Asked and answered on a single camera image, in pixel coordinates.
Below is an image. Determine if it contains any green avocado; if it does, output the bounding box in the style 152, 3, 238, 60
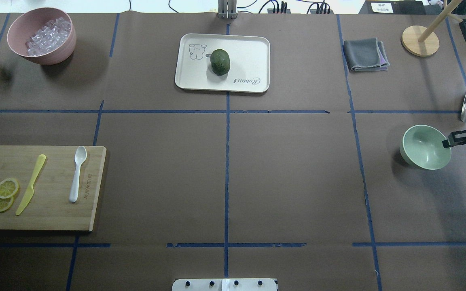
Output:
210, 48, 231, 76

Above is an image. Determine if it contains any yellow plastic knife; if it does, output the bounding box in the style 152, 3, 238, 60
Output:
15, 154, 47, 216

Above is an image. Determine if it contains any wooden mug tree stand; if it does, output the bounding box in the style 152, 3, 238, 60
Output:
400, 0, 462, 57

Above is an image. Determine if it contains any lemon slice lower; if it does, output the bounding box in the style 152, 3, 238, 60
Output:
0, 196, 15, 213

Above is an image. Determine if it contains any aluminium frame post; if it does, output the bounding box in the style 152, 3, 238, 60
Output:
218, 0, 238, 19

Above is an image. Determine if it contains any lemon slice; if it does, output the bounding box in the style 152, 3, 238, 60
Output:
0, 177, 20, 199
0, 196, 15, 213

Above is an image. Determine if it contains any wooden cutting board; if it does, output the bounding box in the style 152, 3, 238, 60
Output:
0, 145, 107, 232

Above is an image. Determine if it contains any lemon slice upper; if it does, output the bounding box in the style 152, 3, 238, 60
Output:
0, 177, 20, 199

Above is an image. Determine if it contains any beige rabbit tray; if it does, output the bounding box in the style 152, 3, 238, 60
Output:
174, 34, 270, 93

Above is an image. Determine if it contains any white pillar mount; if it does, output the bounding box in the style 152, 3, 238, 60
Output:
172, 278, 279, 291

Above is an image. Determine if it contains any white plastic spoon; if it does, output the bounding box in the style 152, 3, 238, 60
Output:
69, 146, 87, 203

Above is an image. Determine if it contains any pink bowl with ice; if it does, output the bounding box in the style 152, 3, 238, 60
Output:
7, 8, 76, 65

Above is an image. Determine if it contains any green bowl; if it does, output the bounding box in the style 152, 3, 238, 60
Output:
399, 124, 452, 170

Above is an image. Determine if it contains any black power box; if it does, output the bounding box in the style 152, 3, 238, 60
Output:
359, 0, 442, 15

